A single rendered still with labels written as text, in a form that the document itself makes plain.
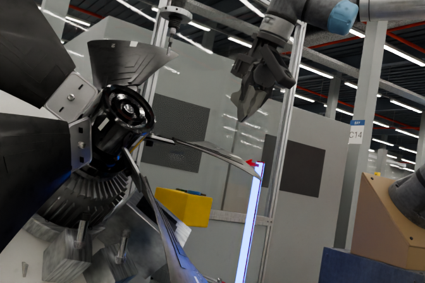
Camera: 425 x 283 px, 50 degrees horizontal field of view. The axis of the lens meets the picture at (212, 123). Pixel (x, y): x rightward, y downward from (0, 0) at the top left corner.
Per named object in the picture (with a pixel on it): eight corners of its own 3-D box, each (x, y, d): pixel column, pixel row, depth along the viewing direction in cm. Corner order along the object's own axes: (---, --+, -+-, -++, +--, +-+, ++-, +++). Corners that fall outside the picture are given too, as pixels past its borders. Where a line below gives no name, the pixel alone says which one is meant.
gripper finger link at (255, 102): (236, 119, 115) (252, 84, 114) (252, 126, 110) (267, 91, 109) (228, 115, 113) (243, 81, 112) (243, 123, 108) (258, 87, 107)
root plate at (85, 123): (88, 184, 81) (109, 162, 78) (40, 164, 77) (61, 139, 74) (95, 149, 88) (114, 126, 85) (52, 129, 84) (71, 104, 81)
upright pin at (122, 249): (112, 261, 88) (119, 228, 89) (121, 261, 90) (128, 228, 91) (117, 264, 87) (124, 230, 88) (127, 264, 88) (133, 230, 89)
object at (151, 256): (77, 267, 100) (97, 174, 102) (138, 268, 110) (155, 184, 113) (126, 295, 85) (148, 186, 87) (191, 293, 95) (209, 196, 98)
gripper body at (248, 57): (249, 84, 116) (268, 39, 115) (272, 93, 109) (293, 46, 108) (227, 74, 111) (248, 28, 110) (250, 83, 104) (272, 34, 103)
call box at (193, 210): (148, 220, 141) (155, 186, 143) (174, 222, 148) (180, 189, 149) (181, 230, 129) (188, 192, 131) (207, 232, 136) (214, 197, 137)
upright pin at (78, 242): (70, 246, 83) (78, 211, 84) (81, 246, 85) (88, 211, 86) (76, 249, 82) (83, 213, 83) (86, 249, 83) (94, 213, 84)
